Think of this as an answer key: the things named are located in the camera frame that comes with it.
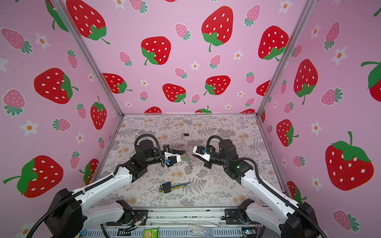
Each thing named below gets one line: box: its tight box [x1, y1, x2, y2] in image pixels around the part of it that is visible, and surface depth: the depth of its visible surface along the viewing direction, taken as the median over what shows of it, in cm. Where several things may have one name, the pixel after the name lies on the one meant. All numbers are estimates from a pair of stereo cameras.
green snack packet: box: [142, 227, 160, 238], surface depth 70 cm
